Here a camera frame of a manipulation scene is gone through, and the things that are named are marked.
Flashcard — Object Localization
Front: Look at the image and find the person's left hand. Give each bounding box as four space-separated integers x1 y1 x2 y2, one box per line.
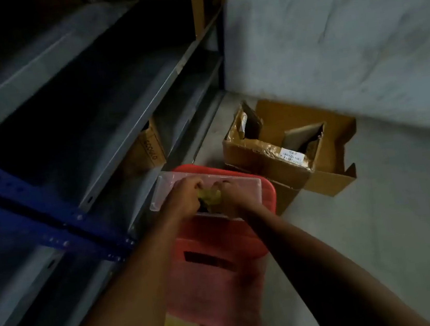
164 175 210 225

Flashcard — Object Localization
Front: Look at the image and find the person's right hand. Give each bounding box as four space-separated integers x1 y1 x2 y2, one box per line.
212 175 263 224

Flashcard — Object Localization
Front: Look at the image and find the yellow-green small item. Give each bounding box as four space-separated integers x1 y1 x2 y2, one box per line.
197 185 225 210

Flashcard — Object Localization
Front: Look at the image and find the person's left forearm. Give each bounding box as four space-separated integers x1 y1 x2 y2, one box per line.
37 210 209 326

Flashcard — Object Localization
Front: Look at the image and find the person's right forearm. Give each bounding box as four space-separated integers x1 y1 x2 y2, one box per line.
240 184 430 326

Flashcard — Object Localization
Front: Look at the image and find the clear plastic container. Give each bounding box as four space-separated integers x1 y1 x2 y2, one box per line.
145 160 266 232

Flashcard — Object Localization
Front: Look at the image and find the small printed cardboard box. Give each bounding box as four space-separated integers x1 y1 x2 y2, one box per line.
118 117 169 176

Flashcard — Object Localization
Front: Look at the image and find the open cardboard box with label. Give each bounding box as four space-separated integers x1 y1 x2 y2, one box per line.
217 93 333 199

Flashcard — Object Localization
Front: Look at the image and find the red plastic stool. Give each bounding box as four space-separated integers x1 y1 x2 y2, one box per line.
149 154 293 326

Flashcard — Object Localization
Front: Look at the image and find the large open cardboard box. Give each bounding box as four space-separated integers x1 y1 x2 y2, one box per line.
248 89 367 218

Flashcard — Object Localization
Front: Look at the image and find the grey and blue metal shelf rack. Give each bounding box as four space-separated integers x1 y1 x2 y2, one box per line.
0 0 264 326

